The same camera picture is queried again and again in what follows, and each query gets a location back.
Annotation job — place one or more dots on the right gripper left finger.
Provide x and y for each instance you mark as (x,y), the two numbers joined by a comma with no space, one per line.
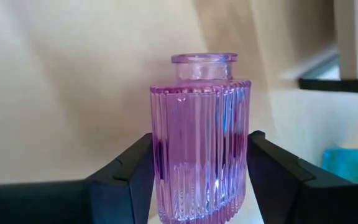
(73,202)

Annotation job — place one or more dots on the purple flat-shouldered ribbed vase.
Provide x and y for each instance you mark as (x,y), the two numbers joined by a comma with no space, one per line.
(197,130)

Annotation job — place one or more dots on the teal textured urn-shaped vase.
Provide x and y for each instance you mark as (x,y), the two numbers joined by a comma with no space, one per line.
(350,165)

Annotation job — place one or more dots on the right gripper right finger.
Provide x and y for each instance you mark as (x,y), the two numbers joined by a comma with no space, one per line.
(306,202)

